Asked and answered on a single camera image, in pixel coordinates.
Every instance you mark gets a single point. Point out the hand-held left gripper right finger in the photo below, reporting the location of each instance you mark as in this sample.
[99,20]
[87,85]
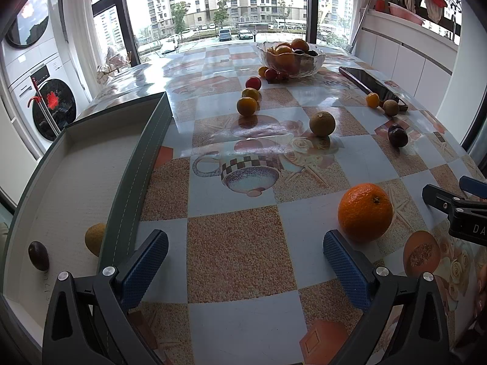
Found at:
[346,270]

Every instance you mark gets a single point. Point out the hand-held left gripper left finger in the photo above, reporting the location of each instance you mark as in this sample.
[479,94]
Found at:
[146,266]

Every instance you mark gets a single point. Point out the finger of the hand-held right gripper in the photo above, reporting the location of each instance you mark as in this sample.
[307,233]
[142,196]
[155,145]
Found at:
[473,185]
[437,197]

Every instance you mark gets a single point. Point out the large orange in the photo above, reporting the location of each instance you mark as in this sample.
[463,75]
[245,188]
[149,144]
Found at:
[365,213]

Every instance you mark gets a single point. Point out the dark purple plum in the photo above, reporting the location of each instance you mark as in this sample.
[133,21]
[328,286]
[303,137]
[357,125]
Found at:
[397,135]

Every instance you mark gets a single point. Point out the small brown round fruit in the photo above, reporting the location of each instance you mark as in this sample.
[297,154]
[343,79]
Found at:
[391,107]

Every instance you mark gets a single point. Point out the grey-green storage box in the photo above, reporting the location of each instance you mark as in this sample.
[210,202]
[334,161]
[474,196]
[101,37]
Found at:
[76,182]

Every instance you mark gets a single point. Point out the small orange tomato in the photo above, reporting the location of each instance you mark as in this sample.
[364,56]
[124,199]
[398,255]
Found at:
[372,100]

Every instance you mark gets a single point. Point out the green-brown round fruit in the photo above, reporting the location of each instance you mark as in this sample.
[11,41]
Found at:
[322,123]

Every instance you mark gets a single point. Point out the yellow-orange round fruit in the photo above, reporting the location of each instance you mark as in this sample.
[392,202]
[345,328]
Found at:
[247,106]

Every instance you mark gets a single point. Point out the orange tangerine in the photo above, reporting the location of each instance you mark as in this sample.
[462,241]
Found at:
[251,94]

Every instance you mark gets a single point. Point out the red tomato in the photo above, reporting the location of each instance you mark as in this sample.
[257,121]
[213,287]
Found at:
[253,82]

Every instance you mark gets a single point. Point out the small orange fruit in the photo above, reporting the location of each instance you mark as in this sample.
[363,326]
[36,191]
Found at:
[263,71]

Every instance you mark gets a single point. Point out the yellow-green round fruit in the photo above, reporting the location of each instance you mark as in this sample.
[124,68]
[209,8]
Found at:
[95,238]

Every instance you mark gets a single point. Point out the dark passion fruit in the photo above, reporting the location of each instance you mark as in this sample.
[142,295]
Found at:
[38,255]

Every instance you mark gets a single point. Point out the smartphone with red case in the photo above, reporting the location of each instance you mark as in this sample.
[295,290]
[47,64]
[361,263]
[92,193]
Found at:
[371,85]

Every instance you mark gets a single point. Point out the white cabinet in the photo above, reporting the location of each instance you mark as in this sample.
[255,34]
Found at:
[403,57]

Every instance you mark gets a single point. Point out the white washing machine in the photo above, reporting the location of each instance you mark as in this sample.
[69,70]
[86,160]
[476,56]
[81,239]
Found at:
[53,108]

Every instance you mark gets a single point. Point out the glass fruit bowl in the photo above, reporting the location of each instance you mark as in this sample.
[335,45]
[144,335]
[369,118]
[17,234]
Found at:
[304,69]

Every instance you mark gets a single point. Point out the pink basin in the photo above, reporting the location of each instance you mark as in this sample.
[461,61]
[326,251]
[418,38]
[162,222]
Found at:
[405,12]

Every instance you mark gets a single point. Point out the white and red hanging garment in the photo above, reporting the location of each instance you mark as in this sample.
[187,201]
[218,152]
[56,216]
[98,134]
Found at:
[433,2]

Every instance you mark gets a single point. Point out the dark plum in bowl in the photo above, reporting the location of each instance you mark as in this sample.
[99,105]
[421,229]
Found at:
[311,53]

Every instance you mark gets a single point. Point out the red cherry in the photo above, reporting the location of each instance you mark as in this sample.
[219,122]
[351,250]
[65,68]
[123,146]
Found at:
[271,74]
[282,76]

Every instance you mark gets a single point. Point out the red bottle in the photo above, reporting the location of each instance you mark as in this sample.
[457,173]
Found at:
[379,4]

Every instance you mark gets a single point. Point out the orange in bowl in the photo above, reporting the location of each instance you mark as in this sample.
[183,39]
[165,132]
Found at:
[300,43]

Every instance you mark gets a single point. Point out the peach-coloured fruit in bowl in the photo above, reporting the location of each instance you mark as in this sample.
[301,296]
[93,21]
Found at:
[283,50]

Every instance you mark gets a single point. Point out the white parked car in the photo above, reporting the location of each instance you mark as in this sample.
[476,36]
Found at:
[169,45]

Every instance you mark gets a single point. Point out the grey parked van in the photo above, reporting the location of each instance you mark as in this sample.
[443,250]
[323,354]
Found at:
[224,35]

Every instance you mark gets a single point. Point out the white stacked dryer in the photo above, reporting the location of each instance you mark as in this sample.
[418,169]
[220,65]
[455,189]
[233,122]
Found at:
[28,22]

